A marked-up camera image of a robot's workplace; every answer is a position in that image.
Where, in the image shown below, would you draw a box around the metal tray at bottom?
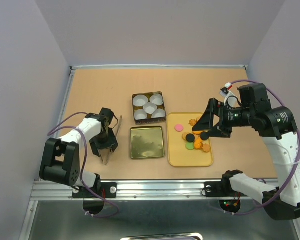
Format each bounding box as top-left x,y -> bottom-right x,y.
121,232 -> 204,240

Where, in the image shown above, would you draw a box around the tan flower cookie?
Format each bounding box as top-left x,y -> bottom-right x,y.
201,143 -> 211,153

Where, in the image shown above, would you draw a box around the purple cable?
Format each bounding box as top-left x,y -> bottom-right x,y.
223,79 -> 300,216
47,111 -> 120,219

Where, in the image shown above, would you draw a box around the gold tin lid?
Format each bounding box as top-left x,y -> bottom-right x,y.
130,126 -> 165,160

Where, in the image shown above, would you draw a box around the beige round biscuit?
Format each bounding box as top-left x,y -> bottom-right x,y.
182,132 -> 189,141

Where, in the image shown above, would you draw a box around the pink macaron cookie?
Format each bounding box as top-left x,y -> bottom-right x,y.
174,124 -> 184,132

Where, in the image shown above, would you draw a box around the yellow serving tray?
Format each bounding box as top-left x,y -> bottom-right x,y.
166,112 -> 214,167

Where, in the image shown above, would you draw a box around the white paper cup liner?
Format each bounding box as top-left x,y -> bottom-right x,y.
134,109 -> 148,120
151,108 -> 166,119
143,102 -> 158,115
132,94 -> 149,107
149,94 -> 164,106

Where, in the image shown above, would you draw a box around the green sandwich cookie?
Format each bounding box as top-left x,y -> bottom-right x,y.
185,142 -> 195,151

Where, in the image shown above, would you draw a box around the black sandwich cookie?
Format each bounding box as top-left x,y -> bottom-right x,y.
185,133 -> 196,143
200,131 -> 210,141

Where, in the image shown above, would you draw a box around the aluminium mounting rail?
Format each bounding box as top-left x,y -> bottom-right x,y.
30,179 -> 213,202

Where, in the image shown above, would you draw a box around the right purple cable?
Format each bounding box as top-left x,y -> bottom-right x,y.
223,79 -> 300,216

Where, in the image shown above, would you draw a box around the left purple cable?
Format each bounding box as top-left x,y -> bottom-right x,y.
47,111 -> 120,219

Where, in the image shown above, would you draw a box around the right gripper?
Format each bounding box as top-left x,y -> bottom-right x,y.
192,97 -> 255,138

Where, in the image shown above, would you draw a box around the orange swirl cookie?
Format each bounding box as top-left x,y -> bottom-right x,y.
188,119 -> 198,127

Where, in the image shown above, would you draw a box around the metal serving tongs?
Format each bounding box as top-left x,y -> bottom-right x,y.
100,115 -> 123,166

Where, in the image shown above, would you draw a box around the square cookie tin box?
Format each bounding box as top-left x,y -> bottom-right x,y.
132,91 -> 167,125

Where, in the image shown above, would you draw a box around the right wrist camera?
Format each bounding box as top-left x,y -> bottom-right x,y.
219,82 -> 237,108

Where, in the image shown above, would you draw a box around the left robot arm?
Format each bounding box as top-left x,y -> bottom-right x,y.
39,108 -> 119,197

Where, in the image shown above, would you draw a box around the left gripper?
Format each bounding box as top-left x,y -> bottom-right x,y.
89,128 -> 118,157

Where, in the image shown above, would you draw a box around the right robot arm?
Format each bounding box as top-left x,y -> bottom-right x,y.
192,80 -> 300,221

